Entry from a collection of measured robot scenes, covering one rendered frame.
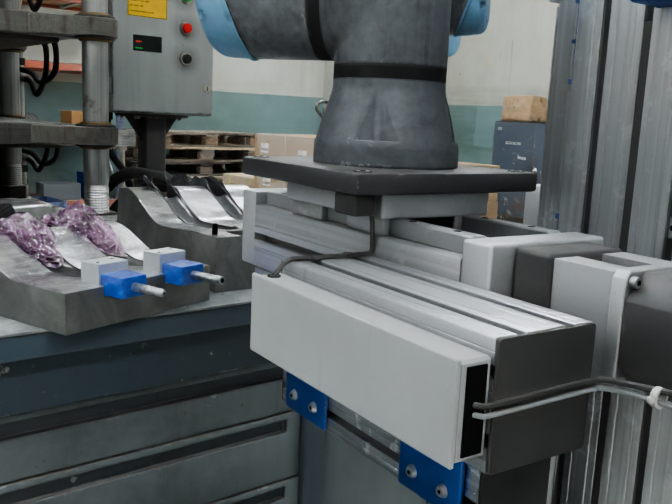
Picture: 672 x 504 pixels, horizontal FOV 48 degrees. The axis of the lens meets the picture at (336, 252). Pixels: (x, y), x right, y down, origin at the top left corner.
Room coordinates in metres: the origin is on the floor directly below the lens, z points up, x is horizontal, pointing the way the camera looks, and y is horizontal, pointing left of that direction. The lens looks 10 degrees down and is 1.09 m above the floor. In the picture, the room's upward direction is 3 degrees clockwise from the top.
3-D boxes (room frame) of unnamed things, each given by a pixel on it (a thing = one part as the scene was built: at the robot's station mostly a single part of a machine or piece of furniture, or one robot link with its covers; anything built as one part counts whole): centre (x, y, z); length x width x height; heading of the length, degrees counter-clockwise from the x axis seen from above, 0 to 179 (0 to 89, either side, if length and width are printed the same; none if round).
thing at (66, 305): (1.16, 0.47, 0.86); 0.50 x 0.26 x 0.11; 57
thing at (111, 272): (0.97, 0.27, 0.86); 0.13 x 0.05 x 0.05; 57
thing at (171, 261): (1.06, 0.21, 0.86); 0.13 x 0.05 x 0.05; 57
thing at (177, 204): (1.43, 0.25, 0.92); 0.35 x 0.16 x 0.09; 39
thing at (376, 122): (0.80, -0.05, 1.09); 0.15 x 0.15 x 0.10
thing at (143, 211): (1.45, 0.25, 0.87); 0.50 x 0.26 x 0.14; 39
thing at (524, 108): (8.58, -2.02, 1.26); 0.42 x 0.33 x 0.29; 37
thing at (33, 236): (1.16, 0.46, 0.90); 0.26 x 0.18 x 0.08; 57
